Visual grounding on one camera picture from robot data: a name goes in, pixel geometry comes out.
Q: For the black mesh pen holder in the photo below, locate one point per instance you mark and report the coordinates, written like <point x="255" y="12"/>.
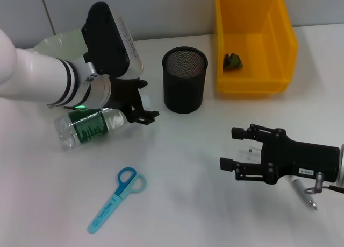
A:
<point x="182" y="96"/>

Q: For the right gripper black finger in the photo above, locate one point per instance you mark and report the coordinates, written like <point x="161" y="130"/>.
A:
<point x="247" y="133"/>
<point x="247" y="171"/>

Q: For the green plastic wrapper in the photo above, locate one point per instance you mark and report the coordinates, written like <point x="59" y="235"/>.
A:
<point x="232" y="61"/>

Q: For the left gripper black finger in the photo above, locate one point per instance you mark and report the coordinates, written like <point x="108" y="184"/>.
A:
<point x="140" y="84"/>
<point x="142" y="117"/>

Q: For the yellow plastic bin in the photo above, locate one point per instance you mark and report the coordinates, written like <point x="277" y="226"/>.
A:
<point x="242" y="29"/>

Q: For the clear green-label water bottle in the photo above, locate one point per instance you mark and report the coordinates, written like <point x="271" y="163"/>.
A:
<point x="88" y="126"/>

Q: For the blue scissors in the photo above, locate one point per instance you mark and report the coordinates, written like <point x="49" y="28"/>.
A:
<point x="107" y="206"/>

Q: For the silver white pen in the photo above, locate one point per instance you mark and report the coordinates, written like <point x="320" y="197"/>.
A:
<point x="306" y="197"/>

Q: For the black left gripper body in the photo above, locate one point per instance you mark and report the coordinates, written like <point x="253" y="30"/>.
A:
<point x="123" y="96"/>

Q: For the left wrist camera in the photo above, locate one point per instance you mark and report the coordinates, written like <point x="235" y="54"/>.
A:
<point x="107" y="42"/>

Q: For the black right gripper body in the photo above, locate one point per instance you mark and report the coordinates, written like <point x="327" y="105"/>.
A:
<point x="295" y="161"/>

